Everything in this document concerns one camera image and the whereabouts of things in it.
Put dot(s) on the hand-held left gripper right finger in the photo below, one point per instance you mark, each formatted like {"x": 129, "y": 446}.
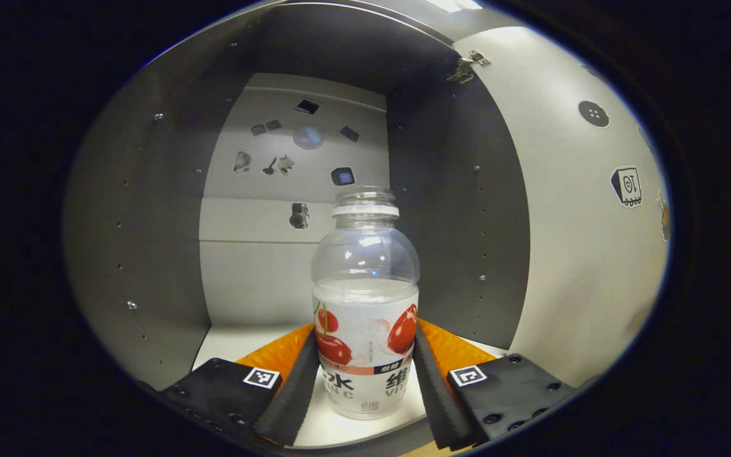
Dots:
{"x": 441, "y": 406}

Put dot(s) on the grey cabinet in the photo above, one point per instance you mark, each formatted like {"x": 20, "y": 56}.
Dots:
{"x": 150, "y": 222}

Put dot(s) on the clear bottle with red label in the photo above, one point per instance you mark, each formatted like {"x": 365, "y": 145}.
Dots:
{"x": 365, "y": 304}

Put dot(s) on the ceiling light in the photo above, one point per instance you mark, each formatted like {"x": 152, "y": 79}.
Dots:
{"x": 454, "y": 5}

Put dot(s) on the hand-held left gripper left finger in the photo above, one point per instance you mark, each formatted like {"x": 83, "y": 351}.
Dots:
{"x": 289, "y": 406}

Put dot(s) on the metal door hinge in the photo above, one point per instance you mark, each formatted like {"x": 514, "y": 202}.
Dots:
{"x": 467, "y": 66}

